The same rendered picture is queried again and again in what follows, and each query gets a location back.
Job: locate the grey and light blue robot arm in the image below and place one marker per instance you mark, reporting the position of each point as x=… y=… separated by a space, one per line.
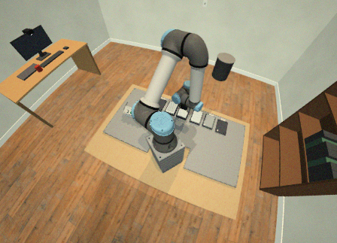
x=175 y=44

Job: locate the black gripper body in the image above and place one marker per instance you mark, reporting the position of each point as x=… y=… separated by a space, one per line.
x=182 y=106

